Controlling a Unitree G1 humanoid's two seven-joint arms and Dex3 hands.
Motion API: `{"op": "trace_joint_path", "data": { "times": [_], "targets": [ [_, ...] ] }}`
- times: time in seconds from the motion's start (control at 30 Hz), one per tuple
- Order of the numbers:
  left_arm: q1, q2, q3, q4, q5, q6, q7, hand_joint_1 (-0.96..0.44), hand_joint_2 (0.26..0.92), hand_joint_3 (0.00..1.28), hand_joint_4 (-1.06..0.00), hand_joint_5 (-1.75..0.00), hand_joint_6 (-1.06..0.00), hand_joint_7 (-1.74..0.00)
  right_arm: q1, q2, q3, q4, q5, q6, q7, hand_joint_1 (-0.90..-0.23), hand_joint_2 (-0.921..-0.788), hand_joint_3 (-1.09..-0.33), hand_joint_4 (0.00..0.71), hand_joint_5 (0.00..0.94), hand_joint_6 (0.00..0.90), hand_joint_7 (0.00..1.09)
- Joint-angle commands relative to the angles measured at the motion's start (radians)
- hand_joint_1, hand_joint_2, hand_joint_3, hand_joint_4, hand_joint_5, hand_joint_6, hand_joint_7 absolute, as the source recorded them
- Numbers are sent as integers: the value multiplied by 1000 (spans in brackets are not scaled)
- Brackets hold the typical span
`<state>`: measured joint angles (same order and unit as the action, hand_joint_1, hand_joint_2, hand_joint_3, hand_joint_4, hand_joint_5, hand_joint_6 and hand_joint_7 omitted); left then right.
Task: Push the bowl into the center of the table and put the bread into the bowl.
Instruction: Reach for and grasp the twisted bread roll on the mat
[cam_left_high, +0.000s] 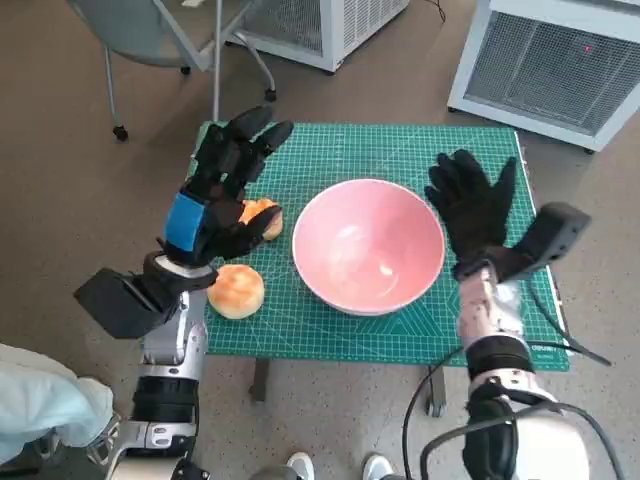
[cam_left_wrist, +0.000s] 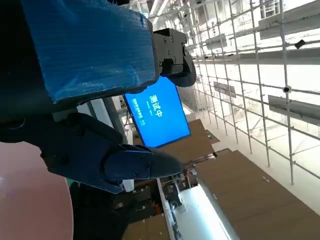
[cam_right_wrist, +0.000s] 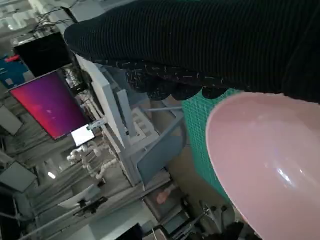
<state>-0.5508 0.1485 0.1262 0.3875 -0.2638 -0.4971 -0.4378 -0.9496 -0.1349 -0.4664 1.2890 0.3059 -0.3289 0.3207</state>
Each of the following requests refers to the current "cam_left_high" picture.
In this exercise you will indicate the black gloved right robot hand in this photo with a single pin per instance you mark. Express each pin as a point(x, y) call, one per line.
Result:
point(475, 210)

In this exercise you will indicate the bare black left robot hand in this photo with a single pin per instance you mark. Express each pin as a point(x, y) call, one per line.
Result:
point(220, 175)

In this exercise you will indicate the round toy bread bun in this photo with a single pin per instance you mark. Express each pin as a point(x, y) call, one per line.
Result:
point(237, 292)
point(255, 209)

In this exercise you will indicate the pink bowl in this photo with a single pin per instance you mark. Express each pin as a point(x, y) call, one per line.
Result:
point(370, 250)

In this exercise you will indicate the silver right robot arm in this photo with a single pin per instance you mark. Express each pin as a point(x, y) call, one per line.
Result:
point(485, 310)

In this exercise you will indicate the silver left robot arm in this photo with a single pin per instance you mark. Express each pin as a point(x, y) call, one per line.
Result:
point(175, 340)

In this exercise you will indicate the grey metal pole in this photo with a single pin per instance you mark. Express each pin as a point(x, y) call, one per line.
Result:
point(217, 75)

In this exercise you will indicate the green cutting mat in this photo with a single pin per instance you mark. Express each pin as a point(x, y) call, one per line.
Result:
point(350, 150)

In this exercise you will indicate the white mesh cabinet red light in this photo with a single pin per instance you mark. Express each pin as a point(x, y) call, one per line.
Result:
point(540, 70)

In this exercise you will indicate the grey wheeled chair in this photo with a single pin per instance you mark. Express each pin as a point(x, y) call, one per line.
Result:
point(145, 35)

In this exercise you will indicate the black table leg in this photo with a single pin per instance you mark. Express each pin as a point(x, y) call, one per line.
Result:
point(259, 380)
point(436, 392)

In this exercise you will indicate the white mesh vent cabinet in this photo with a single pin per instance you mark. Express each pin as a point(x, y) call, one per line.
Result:
point(350, 25)

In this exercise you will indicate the white shoe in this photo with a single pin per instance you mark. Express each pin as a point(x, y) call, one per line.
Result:
point(301, 466)
point(377, 466)

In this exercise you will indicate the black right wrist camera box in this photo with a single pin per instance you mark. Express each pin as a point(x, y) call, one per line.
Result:
point(555, 230)

